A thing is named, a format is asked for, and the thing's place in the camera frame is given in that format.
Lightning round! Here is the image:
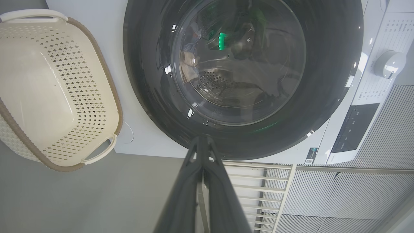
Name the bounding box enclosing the round glass washer door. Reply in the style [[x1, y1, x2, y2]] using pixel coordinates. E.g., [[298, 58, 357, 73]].
[[123, 0, 364, 161]]

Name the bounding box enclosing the white metal railing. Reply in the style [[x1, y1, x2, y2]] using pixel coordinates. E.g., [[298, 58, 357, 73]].
[[194, 160, 296, 233]]

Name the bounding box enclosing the white front-load washing machine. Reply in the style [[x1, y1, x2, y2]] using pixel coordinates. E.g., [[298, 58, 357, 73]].
[[45, 0, 414, 165]]

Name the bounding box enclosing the dark QR code sticker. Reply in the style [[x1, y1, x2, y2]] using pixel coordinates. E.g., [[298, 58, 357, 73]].
[[304, 147, 319, 165]]

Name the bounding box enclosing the cream perforated laundry basket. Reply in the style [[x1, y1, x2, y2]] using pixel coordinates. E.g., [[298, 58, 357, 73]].
[[0, 9, 123, 172]]

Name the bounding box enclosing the white washer control knob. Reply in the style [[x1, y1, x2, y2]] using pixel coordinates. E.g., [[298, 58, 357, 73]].
[[374, 50, 407, 79]]

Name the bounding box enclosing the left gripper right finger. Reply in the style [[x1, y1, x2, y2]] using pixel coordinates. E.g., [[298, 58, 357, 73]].
[[203, 136, 253, 233]]

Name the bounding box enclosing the blue garment with beige lining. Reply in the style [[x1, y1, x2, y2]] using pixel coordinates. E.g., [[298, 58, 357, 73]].
[[180, 49, 202, 81]]

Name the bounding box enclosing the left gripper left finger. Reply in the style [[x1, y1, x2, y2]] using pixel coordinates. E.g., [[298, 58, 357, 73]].
[[154, 136, 204, 233]]

